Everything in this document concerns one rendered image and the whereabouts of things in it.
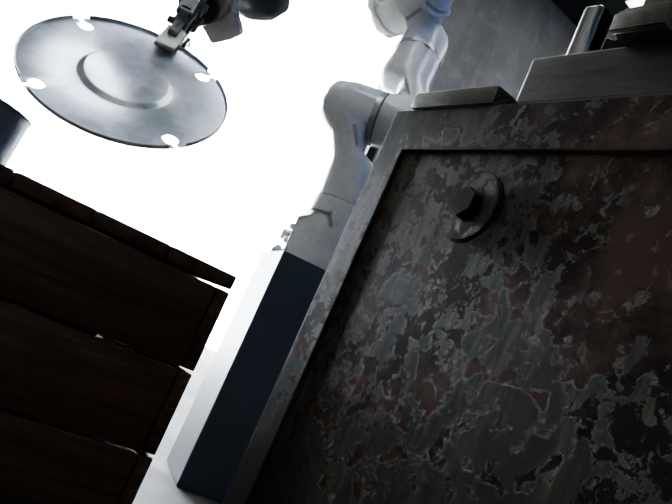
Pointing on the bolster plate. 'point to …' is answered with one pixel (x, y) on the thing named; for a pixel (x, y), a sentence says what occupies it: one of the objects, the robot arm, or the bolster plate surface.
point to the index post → (591, 30)
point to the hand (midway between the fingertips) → (169, 42)
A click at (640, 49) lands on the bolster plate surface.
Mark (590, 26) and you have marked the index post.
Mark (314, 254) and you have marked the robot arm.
